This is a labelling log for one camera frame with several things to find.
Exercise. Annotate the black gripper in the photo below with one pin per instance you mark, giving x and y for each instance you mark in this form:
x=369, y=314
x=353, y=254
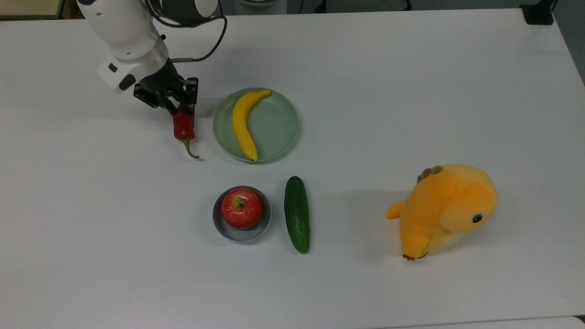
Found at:
x=160, y=84

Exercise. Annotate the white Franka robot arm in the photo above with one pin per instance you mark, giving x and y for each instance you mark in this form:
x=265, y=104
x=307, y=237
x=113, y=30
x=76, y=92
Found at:
x=123, y=32

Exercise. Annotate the yellow plush toy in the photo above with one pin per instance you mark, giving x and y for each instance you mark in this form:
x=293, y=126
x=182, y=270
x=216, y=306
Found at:
x=438, y=210

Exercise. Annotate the yellow banana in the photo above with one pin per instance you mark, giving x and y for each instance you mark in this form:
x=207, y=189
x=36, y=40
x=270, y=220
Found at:
x=241, y=128

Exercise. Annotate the wooden board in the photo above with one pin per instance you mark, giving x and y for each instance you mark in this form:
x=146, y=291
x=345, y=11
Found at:
x=27, y=8

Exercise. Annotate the red apple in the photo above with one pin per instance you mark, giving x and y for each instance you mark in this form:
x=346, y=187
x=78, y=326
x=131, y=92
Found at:
x=241, y=209

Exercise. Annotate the round grey metal bowl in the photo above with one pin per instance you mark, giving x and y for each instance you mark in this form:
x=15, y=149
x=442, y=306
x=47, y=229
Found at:
x=242, y=235

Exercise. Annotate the green cucumber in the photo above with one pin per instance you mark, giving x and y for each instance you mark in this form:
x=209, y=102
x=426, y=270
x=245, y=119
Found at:
x=297, y=214

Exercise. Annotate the black stand base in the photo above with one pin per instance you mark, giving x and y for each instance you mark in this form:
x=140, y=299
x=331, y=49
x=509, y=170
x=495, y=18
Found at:
x=538, y=13

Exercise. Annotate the red chili pepper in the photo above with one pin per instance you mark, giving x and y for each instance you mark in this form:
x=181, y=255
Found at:
x=183, y=128

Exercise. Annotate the pale green plastic plate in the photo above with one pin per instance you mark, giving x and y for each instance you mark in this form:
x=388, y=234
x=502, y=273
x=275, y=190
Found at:
x=274, y=128

